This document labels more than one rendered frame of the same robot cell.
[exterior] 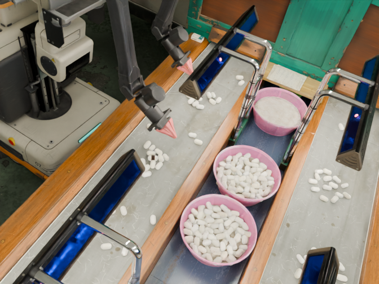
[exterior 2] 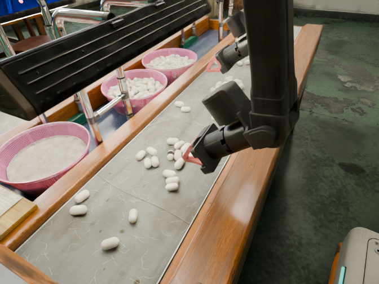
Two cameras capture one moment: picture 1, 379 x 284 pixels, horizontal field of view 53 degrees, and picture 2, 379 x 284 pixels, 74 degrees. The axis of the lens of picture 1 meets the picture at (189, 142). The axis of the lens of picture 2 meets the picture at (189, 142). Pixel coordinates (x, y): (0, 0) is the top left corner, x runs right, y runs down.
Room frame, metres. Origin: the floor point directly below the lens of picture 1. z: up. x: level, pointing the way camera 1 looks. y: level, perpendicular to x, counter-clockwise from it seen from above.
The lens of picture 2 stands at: (1.83, 0.15, 1.23)
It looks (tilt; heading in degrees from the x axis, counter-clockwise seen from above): 40 degrees down; 192
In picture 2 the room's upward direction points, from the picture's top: 3 degrees counter-clockwise
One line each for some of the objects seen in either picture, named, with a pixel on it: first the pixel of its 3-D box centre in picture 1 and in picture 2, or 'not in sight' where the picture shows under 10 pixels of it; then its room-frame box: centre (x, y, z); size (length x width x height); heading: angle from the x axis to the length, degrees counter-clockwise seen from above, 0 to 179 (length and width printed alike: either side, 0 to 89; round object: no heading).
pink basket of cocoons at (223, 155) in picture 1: (244, 178); (136, 93); (0.94, -0.24, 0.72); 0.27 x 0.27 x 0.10
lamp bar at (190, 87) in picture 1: (225, 45); (137, 27); (1.28, -0.06, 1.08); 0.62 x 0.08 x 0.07; 162
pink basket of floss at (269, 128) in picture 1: (277, 113); (49, 159); (1.36, -0.38, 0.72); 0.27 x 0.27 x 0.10
